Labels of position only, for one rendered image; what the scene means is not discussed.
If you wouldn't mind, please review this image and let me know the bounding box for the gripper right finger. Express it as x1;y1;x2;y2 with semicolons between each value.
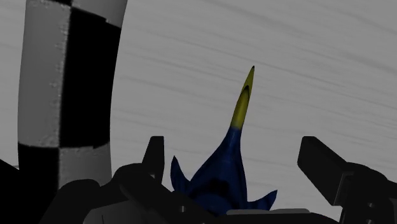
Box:
296;136;397;224

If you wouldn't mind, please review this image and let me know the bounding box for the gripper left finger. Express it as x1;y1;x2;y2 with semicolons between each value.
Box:
39;136;216;224

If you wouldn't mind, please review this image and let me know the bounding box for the blue figure with yellow spike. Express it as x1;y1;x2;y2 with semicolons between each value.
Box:
169;65;278;217

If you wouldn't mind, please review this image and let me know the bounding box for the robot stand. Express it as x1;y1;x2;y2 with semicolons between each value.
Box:
17;0;129;191

